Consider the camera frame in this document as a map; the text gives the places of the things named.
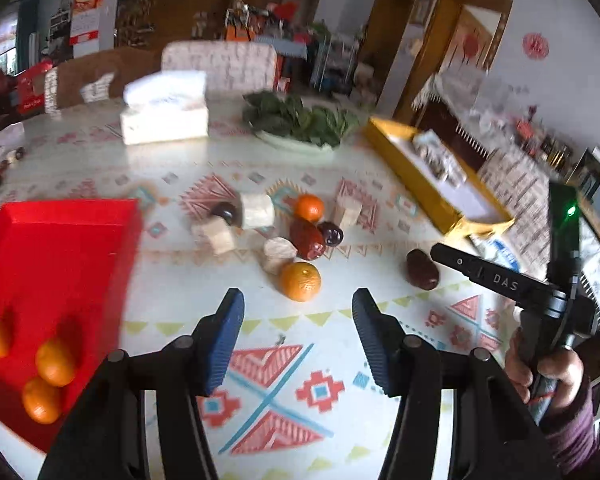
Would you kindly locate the white tissue box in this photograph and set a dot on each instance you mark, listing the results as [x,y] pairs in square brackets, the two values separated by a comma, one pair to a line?
[164,110]

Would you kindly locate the brown covered chair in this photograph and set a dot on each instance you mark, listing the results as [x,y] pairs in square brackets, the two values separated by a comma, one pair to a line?
[80,75]

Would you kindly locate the wooden sideboard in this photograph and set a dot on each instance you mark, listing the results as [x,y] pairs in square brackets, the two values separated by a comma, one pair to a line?
[445,120]

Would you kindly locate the metal shelf trolley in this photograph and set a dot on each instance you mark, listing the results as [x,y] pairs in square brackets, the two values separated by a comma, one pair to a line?
[337,62]

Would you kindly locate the blue white packet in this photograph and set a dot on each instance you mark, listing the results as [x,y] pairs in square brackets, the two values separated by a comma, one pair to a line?
[500,252]

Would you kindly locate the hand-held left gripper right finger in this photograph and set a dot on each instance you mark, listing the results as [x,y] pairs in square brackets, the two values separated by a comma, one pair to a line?
[375,340]

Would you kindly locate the small sugarcane piece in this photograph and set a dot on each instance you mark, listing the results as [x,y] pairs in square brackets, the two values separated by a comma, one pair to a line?
[12,156]

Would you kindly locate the spinach leaves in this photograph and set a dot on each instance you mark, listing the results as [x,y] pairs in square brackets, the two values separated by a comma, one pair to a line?
[300,117]

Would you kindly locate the red gift box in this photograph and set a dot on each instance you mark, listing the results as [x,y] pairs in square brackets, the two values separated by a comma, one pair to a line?
[35,85]

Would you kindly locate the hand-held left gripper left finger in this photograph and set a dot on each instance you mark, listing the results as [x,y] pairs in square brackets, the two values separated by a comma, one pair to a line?
[225,340]

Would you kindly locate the white printed packet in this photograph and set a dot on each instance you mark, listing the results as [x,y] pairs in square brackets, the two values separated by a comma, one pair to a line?
[437,157]

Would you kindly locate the wooden door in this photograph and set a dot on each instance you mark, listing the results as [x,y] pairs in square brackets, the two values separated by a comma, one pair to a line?
[387,35]

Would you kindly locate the white cube block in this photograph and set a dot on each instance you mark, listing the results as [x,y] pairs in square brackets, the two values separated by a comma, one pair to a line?
[256,210]

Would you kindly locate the red wall decoration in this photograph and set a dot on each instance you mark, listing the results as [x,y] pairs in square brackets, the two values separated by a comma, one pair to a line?
[536,46]

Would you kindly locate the large brown date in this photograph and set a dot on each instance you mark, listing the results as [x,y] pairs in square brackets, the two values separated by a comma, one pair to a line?
[422,269]

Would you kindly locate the person's right forearm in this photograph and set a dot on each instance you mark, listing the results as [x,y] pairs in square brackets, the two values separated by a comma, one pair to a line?
[575,435]

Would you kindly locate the red tray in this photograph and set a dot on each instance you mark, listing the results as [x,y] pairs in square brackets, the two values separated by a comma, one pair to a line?
[55,270]

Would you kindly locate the wooden door frame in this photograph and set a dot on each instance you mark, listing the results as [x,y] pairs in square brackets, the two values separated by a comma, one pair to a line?
[442,15]

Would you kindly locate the patterned cloth chair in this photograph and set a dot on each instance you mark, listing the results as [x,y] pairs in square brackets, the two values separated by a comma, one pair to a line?
[520,195]

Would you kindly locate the person's right hand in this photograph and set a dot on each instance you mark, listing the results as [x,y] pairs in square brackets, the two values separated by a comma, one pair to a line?
[565,370]

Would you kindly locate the white patterned chair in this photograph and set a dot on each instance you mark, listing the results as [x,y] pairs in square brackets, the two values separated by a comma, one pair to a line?
[220,65]

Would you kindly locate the red wall calendar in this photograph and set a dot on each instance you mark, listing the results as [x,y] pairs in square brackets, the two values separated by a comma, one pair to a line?
[87,10]

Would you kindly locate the white plate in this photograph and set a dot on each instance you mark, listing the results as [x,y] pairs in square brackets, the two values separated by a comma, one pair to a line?
[295,142]

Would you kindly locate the small framed picture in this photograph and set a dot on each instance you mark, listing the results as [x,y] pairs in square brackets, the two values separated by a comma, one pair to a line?
[421,10]

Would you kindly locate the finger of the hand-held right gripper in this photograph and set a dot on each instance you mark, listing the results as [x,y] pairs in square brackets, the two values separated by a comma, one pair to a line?
[455,259]

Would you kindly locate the yellow box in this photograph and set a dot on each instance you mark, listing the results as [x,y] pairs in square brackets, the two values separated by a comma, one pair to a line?
[425,190]

